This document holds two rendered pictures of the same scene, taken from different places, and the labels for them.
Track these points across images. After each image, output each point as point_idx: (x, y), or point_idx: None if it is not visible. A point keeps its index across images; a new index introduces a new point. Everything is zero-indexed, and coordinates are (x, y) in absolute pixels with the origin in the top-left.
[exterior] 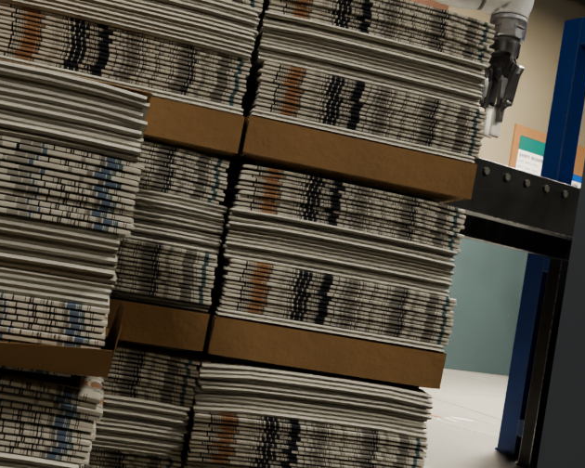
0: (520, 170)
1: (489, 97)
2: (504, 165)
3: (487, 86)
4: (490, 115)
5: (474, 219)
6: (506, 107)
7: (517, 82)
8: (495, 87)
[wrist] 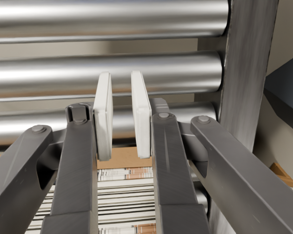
0: (262, 96)
1: (97, 185)
2: (255, 134)
3: None
4: (110, 126)
5: None
6: (187, 125)
7: None
8: (95, 212)
